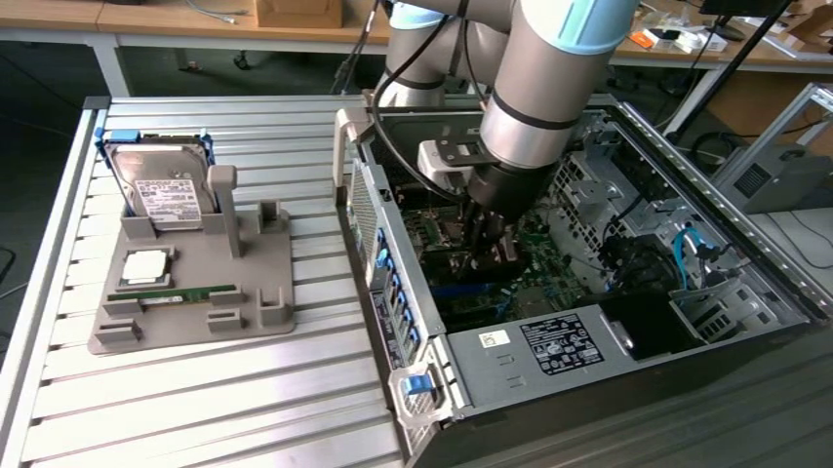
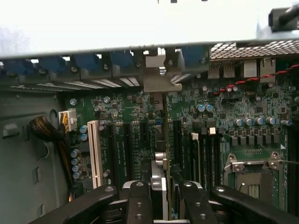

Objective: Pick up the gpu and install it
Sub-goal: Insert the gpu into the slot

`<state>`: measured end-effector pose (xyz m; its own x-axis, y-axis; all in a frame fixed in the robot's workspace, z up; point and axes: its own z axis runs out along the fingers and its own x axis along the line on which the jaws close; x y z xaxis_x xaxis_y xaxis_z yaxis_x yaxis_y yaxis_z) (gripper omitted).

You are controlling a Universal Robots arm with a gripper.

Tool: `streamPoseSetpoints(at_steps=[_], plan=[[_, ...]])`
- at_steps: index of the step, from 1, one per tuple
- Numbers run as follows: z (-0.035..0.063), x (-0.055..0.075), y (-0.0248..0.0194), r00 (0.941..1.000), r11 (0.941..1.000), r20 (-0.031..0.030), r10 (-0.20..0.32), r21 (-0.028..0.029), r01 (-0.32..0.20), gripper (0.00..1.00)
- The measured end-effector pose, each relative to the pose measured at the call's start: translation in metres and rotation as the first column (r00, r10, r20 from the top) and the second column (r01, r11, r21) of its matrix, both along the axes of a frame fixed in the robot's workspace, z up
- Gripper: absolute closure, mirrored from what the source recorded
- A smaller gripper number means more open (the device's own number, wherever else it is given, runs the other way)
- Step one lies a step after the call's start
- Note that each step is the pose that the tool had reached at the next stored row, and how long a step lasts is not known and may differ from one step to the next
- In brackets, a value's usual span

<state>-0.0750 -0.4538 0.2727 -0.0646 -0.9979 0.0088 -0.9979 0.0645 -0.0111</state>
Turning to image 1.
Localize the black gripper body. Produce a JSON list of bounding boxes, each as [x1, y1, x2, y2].
[[465, 163, 554, 229]]

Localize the graphics card with metal bracket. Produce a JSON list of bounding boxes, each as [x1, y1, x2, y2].
[[426, 246, 530, 289]]

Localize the CPU socket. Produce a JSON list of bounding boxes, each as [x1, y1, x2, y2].
[[433, 207, 470, 245]]

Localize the green motherboard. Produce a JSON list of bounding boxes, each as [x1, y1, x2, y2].
[[399, 187, 592, 332]]

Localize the perforated metal drive cage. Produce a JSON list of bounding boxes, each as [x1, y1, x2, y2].
[[549, 148, 656, 235]]

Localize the grey power supply unit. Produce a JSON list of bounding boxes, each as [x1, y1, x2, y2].
[[445, 304, 637, 410]]

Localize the blue case latch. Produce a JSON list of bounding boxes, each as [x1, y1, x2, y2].
[[399, 375, 435, 399]]

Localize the metal disk bay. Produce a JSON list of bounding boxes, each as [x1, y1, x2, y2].
[[669, 277, 782, 345]]

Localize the open black PC case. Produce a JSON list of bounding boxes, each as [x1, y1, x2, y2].
[[333, 95, 833, 468]]

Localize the black tripod pole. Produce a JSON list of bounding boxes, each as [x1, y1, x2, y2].
[[662, 0, 800, 142]]

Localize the grey computer tower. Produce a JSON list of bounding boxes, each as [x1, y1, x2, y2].
[[712, 143, 833, 215]]

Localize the white cardboard box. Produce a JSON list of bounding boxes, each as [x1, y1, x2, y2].
[[676, 31, 729, 54]]

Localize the grey plastic parts rack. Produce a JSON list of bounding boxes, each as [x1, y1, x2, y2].
[[87, 164, 298, 356]]

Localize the green RAM stick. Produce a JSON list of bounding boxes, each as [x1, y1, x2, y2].
[[107, 285, 236, 304]]

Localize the black monitor stand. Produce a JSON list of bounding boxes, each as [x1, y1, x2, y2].
[[700, 0, 749, 41]]

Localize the brown cardboard box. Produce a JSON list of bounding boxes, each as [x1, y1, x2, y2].
[[255, 0, 343, 29]]

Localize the silver CPU chip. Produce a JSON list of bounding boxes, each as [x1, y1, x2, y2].
[[122, 251, 172, 283]]

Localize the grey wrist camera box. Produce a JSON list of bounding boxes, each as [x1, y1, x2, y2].
[[415, 139, 487, 191]]

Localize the black wire bundle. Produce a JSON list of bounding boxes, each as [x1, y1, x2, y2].
[[598, 233, 678, 293]]

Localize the black camera cable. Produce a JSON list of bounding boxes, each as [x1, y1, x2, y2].
[[371, 0, 490, 206]]

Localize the light blue SATA wire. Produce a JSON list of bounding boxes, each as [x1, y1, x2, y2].
[[673, 221, 724, 293]]

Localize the coiled black cable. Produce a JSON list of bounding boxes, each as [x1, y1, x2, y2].
[[688, 131, 744, 170]]

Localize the black cable with connector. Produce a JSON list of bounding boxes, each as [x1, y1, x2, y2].
[[329, 0, 383, 95]]

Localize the wooden desk white frame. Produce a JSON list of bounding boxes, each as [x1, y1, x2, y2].
[[0, 0, 391, 98], [604, 0, 833, 142]]

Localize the aluminium profile frame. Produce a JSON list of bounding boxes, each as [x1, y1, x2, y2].
[[748, 82, 833, 162]]

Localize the hard disk in blue bracket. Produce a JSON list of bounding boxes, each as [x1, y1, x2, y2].
[[94, 127, 218, 231]]

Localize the grey cable with plug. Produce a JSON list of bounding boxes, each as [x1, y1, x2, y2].
[[184, 0, 253, 23]]

